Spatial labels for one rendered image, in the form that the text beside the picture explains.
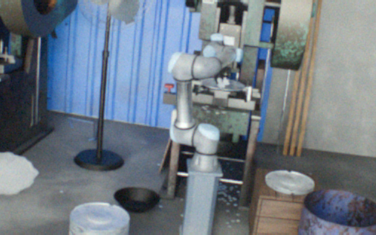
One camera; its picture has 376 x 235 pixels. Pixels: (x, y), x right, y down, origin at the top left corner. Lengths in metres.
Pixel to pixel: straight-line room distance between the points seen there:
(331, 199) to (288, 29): 1.01
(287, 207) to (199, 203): 0.49
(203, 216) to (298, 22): 1.23
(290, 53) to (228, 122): 0.60
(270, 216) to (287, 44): 1.01
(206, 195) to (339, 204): 0.73
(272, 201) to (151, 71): 2.22
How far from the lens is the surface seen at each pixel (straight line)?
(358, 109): 4.84
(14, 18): 3.53
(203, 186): 2.88
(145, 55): 4.74
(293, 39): 3.10
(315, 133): 4.85
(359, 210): 2.84
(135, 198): 3.47
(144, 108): 4.85
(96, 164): 3.87
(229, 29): 3.39
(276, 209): 2.95
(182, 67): 2.64
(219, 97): 3.37
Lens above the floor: 1.55
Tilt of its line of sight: 14 degrees down
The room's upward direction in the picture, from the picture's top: 7 degrees clockwise
